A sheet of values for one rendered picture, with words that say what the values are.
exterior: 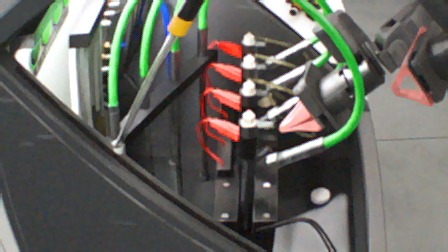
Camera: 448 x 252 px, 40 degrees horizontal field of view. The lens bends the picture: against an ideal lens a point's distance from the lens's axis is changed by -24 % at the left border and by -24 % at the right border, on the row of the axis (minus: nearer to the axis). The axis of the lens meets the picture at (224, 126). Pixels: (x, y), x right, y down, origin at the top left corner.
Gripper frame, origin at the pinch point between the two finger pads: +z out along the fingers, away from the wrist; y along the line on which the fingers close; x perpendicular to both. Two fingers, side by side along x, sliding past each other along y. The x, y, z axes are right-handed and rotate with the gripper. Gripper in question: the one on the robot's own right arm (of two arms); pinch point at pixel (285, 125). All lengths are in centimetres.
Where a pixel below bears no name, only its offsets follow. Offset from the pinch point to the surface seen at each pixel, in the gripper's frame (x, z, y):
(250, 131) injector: 2.4, 3.5, 2.9
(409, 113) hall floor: -186, 57, -99
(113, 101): 6.8, 14.7, 19.6
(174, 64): -10.5, 14.3, 14.8
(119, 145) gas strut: 35.0, -5.8, 20.4
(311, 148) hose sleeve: 11.2, -7.9, -0.5
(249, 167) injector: 1.8, 8.3, -2.0
